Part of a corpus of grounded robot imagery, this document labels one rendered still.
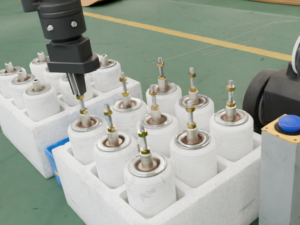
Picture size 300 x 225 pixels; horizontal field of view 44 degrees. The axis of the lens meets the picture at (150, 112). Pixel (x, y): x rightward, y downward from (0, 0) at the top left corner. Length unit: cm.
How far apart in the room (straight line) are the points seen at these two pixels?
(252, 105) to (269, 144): 48
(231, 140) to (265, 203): 15
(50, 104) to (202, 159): 54
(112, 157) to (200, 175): 18
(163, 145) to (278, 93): 43
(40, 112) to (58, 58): 34
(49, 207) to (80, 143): 27
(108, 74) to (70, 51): 42
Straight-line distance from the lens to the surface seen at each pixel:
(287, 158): 67
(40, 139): 110
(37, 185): 116
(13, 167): 128
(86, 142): 85
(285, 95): 110
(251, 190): 87
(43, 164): 114
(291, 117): 68
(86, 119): 87
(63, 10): 75
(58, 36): 76
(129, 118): 90
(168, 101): 95
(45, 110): 111
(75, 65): 78
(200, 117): 88
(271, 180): 72
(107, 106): 75
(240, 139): 82
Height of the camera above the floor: 67
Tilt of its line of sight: 28 degrees down
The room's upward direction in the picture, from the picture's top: 8 degrees counter-clockwise
